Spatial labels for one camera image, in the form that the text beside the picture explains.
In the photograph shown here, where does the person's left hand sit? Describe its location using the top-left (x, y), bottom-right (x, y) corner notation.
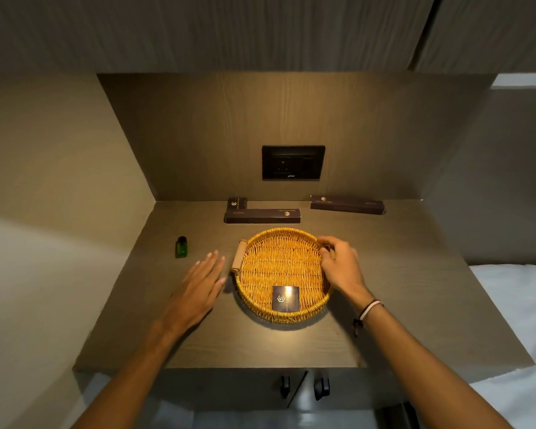
top-left (163, 250), bottom-right (228, 336)

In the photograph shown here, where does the person's right hand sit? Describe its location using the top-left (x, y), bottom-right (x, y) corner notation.
top-left (317, 236), bottom-right (376, 310)

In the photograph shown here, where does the round wicker basket tray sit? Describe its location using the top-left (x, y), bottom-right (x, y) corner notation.
top-left (230, 228), bottom-right (333, 325)

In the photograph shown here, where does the person's right forearm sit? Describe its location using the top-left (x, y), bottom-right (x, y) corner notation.
top-left (359, 304), bottom-right (515, 429)

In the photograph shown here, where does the person's left forearm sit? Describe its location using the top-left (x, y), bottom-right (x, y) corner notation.
top-left (71, 321), bottom-right (193, 429)

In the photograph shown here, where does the small square dark box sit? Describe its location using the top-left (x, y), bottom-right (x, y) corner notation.
top-left (272, 284), bottom-right (301, 314)

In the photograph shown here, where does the long dark box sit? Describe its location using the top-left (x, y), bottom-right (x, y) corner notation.
top-left (224, 208), bottom-right (302, 225)
top-left (310, 195), bottom-right (387, 215)

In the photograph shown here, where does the white wrist band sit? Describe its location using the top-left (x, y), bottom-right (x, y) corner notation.
top-left (359, 299), bottom-right (384, 321)

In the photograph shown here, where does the white bed sheet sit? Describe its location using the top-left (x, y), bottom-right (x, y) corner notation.
top-left (467, 263), bottom-right (536, 429)

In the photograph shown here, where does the wide wooden cabinet door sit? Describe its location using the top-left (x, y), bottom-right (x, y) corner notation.
top-left (0, 0), bottom-right (437, 75)

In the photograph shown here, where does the narrow wooden cabinet door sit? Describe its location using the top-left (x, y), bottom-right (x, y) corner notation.
top-left (409, 0), bottom-right (536, 75)

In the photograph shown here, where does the black string bracelet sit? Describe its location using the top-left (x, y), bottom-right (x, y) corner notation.
top-left (351, 302), bottom-right (385, 338)

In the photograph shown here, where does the black wall socket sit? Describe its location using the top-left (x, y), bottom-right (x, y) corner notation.
top-left (262, 145), bottom-right (326, 181)

